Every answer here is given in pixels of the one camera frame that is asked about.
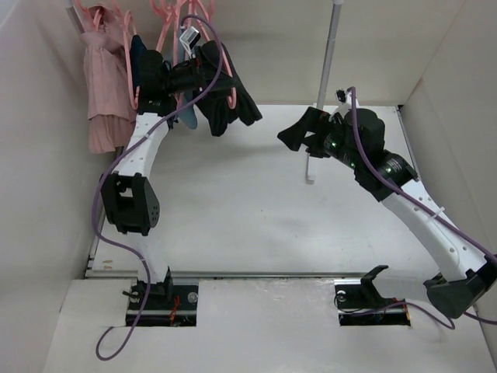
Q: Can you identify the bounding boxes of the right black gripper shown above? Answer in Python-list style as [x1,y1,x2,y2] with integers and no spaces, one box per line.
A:
[277,106,362,171]

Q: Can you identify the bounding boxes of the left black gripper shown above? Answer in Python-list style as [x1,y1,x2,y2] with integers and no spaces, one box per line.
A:
[162,47,238,99]

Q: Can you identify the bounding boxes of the black trousers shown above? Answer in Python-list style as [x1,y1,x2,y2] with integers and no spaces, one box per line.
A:
[196,44,262,137]

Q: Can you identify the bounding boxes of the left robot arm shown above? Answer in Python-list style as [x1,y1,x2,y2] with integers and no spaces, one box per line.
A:
[100,47,217,237]

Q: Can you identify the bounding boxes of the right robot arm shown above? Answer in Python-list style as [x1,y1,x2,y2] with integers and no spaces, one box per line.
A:
[277,107,496,319]

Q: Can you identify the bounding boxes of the pink hanger with dress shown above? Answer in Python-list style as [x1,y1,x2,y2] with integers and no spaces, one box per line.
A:
[73,0,109,32]

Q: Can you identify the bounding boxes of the light blue garment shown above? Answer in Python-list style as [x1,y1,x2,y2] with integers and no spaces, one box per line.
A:
[162,60,198,130]

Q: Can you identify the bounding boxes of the white rack foot bar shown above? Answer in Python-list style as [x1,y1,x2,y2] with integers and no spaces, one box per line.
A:
[305,154,317,184]

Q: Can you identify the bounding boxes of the navy blue garment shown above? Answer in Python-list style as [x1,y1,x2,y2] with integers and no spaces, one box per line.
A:
[130,34,148,89]

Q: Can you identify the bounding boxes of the pink pleated dress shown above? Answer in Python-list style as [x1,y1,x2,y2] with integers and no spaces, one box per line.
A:
[81,7,136,154]

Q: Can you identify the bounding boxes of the silver rack pole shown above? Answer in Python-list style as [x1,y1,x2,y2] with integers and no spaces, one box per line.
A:
[316,0,344,110]

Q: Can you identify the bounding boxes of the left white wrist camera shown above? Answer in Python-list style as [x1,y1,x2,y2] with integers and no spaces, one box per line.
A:
[179,26,201,55]

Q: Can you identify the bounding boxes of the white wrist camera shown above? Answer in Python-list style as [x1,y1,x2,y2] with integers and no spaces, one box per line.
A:
[333,89,360,117]
[179,26,201,55]

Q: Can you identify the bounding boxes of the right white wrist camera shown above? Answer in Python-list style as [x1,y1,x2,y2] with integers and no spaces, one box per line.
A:
[333,89,360,117]

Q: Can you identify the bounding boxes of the left white rack post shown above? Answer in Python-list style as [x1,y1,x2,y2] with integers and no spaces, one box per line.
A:
[64,0,85,34]

